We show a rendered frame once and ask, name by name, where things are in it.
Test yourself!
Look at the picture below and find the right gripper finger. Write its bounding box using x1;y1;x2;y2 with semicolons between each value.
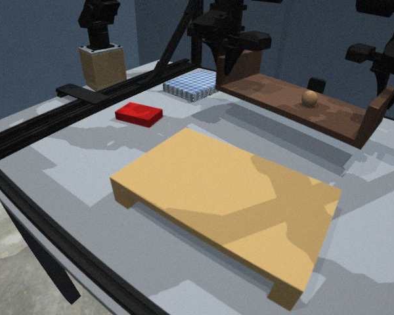
222;45;244;75
203;39;229;66

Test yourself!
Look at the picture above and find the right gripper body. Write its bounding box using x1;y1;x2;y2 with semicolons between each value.
187;0;272;51

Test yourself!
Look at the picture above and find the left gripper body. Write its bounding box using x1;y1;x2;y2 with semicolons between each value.
345;43;382;70

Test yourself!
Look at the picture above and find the red rectangular block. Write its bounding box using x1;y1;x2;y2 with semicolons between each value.
115;102;163;128

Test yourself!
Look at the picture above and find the tan ball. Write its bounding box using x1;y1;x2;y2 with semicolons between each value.
301;91;318;106

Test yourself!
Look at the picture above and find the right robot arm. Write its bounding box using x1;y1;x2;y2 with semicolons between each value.
78;0;234;51

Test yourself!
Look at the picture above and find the tan wooden shelf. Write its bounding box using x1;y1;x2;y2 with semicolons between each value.
110;128;341;311

